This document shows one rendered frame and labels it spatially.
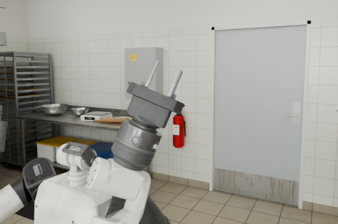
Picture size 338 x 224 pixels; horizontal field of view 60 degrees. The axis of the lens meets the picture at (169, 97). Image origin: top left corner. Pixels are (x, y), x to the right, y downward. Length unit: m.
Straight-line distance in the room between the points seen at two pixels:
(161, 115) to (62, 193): 0.45
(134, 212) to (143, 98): 0.23
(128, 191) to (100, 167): 0.07
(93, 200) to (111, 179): 0.27
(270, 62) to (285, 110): 0.57
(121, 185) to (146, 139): 0.11
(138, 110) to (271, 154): 3.18
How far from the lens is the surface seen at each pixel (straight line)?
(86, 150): 0.87
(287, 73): 3.54
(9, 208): 1.11
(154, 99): 0.59
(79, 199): 0.88
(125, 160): 0.59
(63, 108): 4.57
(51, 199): 0.95
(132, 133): 0.58
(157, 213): 0.84
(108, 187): 0.61
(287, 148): 3.65
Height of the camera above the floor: 1.58
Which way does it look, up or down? 6 degrees down
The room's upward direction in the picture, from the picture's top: straight up
